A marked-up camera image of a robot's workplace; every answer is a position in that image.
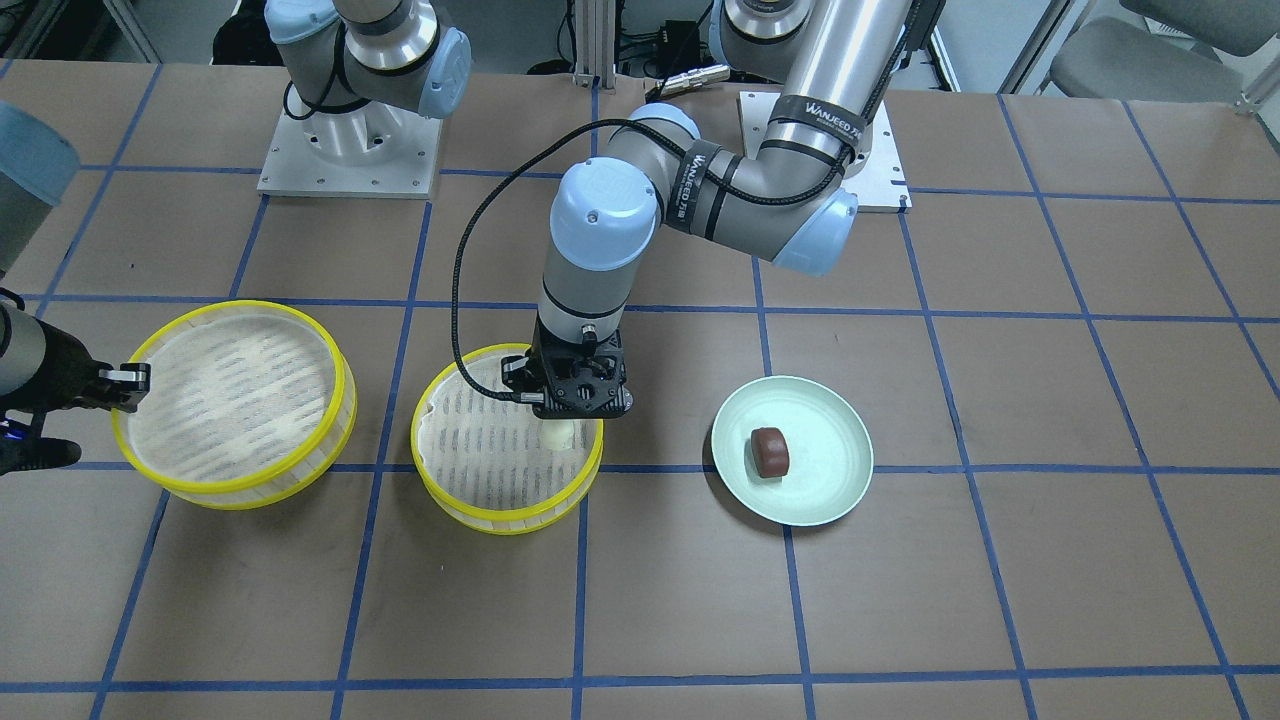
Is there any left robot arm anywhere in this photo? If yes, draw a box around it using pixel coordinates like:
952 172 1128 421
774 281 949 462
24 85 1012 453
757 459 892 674
495 1 923 419

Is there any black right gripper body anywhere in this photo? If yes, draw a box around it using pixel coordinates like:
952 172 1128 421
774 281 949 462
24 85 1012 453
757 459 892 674
1 302 101 474

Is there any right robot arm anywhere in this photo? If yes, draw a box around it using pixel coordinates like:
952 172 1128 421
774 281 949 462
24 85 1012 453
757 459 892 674
1 1 472 473

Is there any pale green plate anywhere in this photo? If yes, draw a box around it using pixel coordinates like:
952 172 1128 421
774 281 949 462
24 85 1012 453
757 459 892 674
710 375 874 527

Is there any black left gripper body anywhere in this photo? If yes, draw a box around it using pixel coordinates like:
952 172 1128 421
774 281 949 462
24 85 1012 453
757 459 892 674
520 319 634 419

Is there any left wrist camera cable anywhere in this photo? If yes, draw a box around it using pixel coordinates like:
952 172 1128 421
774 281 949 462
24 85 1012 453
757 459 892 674
452 118 701 404

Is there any brown bun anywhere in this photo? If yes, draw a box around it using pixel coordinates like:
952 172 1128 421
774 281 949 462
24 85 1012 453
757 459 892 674
749 427 791 479

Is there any white bun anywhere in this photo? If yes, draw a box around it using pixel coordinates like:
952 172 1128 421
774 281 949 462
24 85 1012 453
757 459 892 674
539 419 579 454

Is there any yellow steamer layer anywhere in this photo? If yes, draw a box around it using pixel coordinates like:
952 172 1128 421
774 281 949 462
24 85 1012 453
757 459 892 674
410 363 604 536
111 300 358 511

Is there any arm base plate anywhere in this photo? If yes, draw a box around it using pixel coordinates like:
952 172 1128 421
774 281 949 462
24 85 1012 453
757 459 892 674
739 91 913 213
257 88 443 200

